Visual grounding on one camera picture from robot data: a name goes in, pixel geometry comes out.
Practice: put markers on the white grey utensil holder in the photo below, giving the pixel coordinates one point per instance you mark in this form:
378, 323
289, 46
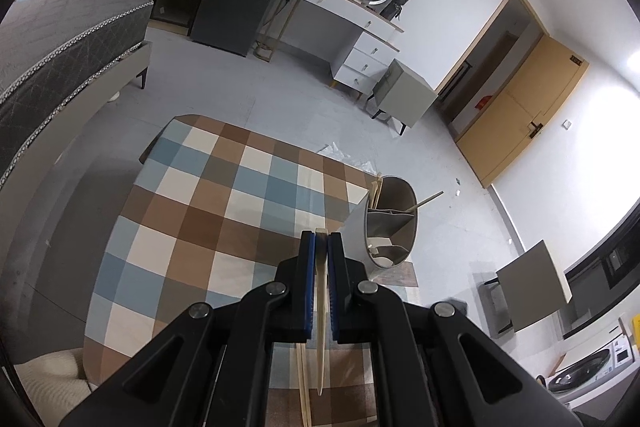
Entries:
386, 224

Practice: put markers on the grey quilted bed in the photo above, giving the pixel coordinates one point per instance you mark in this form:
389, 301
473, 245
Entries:
50, 51

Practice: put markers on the grey chair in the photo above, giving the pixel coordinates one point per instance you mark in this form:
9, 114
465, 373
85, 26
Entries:
527, 290

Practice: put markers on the washing machine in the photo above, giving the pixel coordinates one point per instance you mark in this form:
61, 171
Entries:
592, 370

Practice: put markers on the checkered tablecloth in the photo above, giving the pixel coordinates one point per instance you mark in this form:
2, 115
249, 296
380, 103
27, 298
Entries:
213, 212

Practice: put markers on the white dressing desk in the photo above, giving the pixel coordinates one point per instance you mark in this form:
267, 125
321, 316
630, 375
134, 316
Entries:
356, 42

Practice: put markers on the grey nightstand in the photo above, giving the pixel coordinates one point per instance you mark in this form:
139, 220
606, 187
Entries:
402, 94

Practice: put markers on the yellow wooden door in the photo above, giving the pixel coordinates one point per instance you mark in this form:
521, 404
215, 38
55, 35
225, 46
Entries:
512, 118

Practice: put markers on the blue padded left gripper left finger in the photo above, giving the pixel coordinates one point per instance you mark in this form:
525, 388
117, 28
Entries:
210, 366

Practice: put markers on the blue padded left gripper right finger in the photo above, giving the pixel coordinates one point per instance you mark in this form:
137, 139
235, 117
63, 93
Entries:
432, 366

